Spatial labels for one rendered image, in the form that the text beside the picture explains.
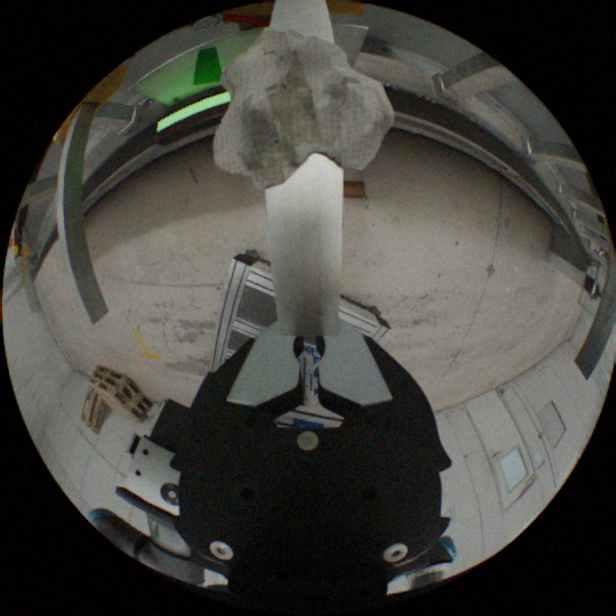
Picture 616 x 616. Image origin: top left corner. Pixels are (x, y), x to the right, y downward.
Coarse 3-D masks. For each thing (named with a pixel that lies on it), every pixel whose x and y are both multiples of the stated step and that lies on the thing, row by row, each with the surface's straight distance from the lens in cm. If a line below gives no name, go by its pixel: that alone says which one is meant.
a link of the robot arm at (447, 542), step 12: (444, 540) 66; (432, 552) 64; (444, 552) 65; (456, 552) 65; (432, 564) 62; (444, 564) 63; (408, 576) 65; (420, 576) 63; (432, 576) 62; (444, 576) 64
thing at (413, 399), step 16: (368, 336) 10; (384, 352) 9; (384, 368) 8; (400, 368) 8; (400, 384) 8; (416, 384) 8; (400, 400) 7; (416, 400) 8; (368, 416) 7; (384, 416) 7; (400, 416) 7; (416, 416) 7; (432, 416) 7; (416, 432) 7; (432, 432) 7; (432, 448) 7; (448, 464) 7; (368, 496) 6
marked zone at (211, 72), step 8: (208, 48) 27; (216, 48) 27; (200, 56) 28; (208, 56) 28; (216, 56) 28; (200, 64) 29; (208, 64) 29; (216, 64) 29; (200, 72) 31; (208, 72) 31; (216, 72) 31; (200, 80) 32; (208, 80) 32; (216, 80) 32
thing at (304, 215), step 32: (288, 0) 18; (320, 0) 18; (320, 32) 12; (320, 160) 7; (288, 192) 7; (320, 192) 7; (288, 224) 7; (320, 224) 7; (288, 256) 7; (320, 256) 7; (288, 288) 8; (320, 288) 8; (288, 320) 9; (320, 320) 9
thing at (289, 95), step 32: (288, 32) 11; (256, 64) 10; (288, 64) 8; (320, 64) 8; (256, 96) 7; (288, 96) 7; (320, 96) 8; (352, 96) 7; (384, 96) 9; (224, 128) 8; (256, 128) 6; (288, 128) 7; (320, 128) 7; (352, 128) 7; (384, 128) 8; (224, 160) 8; (256, 160) 7; (288, 160) 7; (352, 160) 7
